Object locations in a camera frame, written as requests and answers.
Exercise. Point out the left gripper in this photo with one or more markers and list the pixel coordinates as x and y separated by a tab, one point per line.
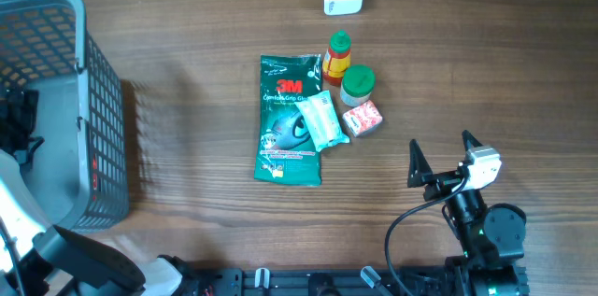
26	111

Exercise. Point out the white wet wipes pack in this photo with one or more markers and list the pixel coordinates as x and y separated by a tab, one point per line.
321	121

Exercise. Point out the red patterned small box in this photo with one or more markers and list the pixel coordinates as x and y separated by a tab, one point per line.
362	119

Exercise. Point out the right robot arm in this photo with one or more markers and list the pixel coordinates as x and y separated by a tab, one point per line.
491	237

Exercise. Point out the green lid jar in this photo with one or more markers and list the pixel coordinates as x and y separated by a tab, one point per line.
357	85

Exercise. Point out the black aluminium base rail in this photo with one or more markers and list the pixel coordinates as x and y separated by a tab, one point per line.
336	282

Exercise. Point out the red sriracha sauce bottle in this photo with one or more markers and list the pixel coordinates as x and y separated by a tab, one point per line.
337	58

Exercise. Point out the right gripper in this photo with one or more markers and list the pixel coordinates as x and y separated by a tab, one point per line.
440	183

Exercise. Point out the grey plastic shopping basket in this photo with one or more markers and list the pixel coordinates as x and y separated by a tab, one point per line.
79	176

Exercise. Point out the green 3M gloves package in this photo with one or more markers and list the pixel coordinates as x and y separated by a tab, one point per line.
286	153

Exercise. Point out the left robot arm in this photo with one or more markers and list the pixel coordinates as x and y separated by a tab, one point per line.
33	249

